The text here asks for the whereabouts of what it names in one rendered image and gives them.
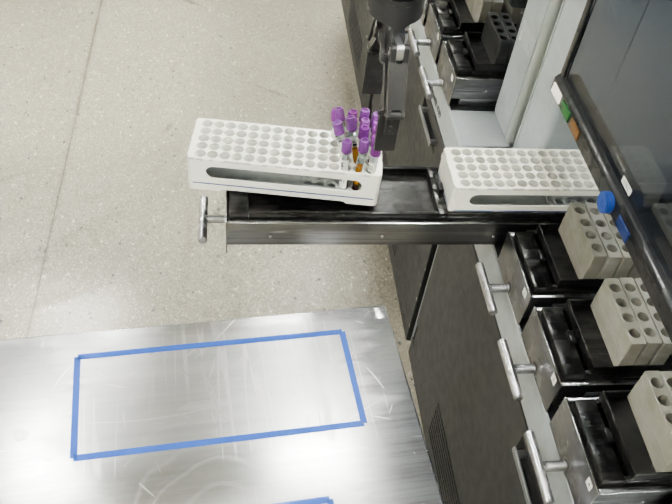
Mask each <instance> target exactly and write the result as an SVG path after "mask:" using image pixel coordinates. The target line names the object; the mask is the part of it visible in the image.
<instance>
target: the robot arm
mask: <svg viewBox="0 0 672 504"><path fill-rule="evenodd" d="M424 6H425V0H367V11H368V13H369V14H370V15H371V16H372V19H371V23H370V26H369V29H368V33H367V35H366V39H367V41H370V42H369V44H368V46H367V49H368V51H370V52H367V55H366V62H365V69H364V77H363V84H362V94H381V91H382V85H383V107H382V108H379V111H377V115H378V120H377V126H376V133H375V139H374V145H373V149H374V151H394V150H395V144H396V139H397V134H398V128H399V123H400V120H404V118H405V102H406V87H407V72H408V60H409V54H410V50H411V47H410V44H406V43H407V42H408V31H407V30H405V28H406V27H407V26H409V25H411V24H413V23H415V22H417V21H418V20H420V18H421V17H422V15H423V11H424ZM387 55H389V57H387Z"/></svg>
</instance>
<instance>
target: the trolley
mask: <svg viewBox="0 0 672 504"><path fill-rule="evenodd" d="M0 504H444V502H443V498H442V495H441V492H440V488H439V485H438V482H437V478H436V475H435V472H434V468H433V465H432V461H431V458H430V455H429V451H428V448H427V445H426V441H425V438H424V435H423V431H422V428H421V425H420V421H419V418H418V414H417V411H416V408H415V404H414V401H413V398H412V394H411V391H410V388H409V384H408V381H407V378H406V374H405V371H404V367H403V364H402V361H401V357H400V354H399V351H398V347H397V344H396V341H395V337H394V334H393V331H392V327H391V324H390V320H389V317H388V314H387V310H386V307H385V305H380V306H369V307H358V308H347V309H336V310H325V311H313V312H302V313H291V314H280V315H269V316H258V317H247V318H236V319H224V320H213V321H202V322H191V323H180V324H169V325H158V326H146V327H135V328H124V329H113V330H102V331H91V332H80V333H69V334H57V335H46V336H35V337H24V338H13V339H2V340H0Z"/></svg>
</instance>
